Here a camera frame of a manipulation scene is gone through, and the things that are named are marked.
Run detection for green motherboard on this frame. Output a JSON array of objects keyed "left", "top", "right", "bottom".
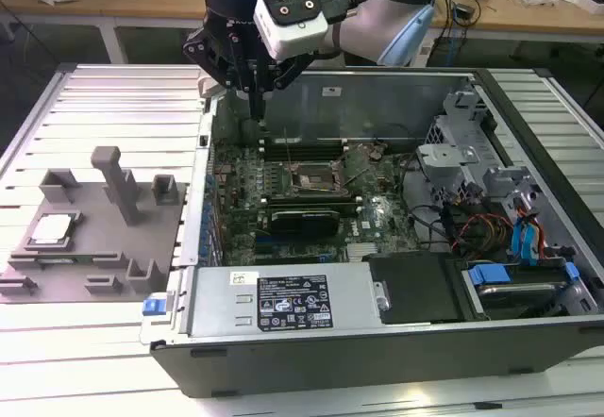
[{"left": 210, "top": 141, "right": 422, "bottom": 267}]

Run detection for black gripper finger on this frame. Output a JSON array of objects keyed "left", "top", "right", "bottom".
[
  {"left": 182, "top": 28, "right": 259, "bottom": 123},
  {"left": 257, "top": 52, "right": 313, "bottom": 123}
]

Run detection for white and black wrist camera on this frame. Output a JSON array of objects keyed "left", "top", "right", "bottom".
[{"left": 253, "top": 0, "right": 329, "bottom": 60}]

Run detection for hard disk in blue carrier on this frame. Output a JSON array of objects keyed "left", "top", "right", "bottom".
[{"left": 464, "top": 259, "right": 582, "bottom": 323}]

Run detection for open black PC case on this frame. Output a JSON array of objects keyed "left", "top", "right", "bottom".
[{"left": 140, "top": 64, "right": 604, "bottom": 400}]

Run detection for metal socket cover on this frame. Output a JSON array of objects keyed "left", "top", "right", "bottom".
[{"left": 332, "top": 145, "right": 378, "bottom": 190}]

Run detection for silver power supply unit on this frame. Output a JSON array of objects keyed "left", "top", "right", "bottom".
[{"left": 187, "top": 264, "right": 393, "bottom": 342}]

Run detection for small silver heat sink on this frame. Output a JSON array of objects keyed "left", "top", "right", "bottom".
[{"left": 346, "top": 242, "right": 379, "bottom": 263}]

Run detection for black graphics card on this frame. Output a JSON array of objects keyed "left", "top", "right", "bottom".
[{"left": 267, "top": 206, "right": 342, "bottom": 240}]

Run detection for metal drive cage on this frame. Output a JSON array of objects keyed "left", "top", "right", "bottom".
[{"left": 414, "top": 87, "right": 528, "bottom": 201}]

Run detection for CPU socket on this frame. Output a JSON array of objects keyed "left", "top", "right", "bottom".
[{"left": 290, "top": 159, "right": 344, "bottom": 196}]

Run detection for red and yellow power wires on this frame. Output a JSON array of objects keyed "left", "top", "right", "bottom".
[{"left": 450, "top": 212, "right": 514, "bottom": 254}]

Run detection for grey parts rack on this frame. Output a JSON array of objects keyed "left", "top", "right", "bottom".
[{"left": 0, "top": 145, "right": 189, "bottom": 306}]

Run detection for black power adapter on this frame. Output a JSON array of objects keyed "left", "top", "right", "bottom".
[{"left": 453, "top": 4, "right": 477, "bottom": 25}]

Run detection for blue data wire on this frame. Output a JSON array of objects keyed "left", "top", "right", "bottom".
[
  {"left": 511, "top": 216, "right": 530, "bottom": 266},
  {"left": 524, "top": 218, "right": 545, "bottom": 267}
]

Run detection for blue case latch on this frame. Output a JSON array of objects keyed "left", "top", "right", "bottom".
[{"left": 143, "top": 296, "right": 168, "bottom": 318}]

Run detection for green RAM stick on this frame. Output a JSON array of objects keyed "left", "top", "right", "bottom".
[{"left": 35, "top": 255, "right": 95, "bottom": 266}]

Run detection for long wooden desk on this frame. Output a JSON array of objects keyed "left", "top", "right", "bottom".
[{"left": 0, "top": 0, "right": 604, "bottom": 65}]

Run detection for black plastic shroud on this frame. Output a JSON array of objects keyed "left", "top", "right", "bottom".
[{"left": 366, "top": 252, "right": 462, "bottom": 326}]

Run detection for silver CPU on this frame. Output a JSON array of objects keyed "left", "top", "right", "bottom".
[{"left": 26, "top": 211, "right": 80, "bottom": 249}]

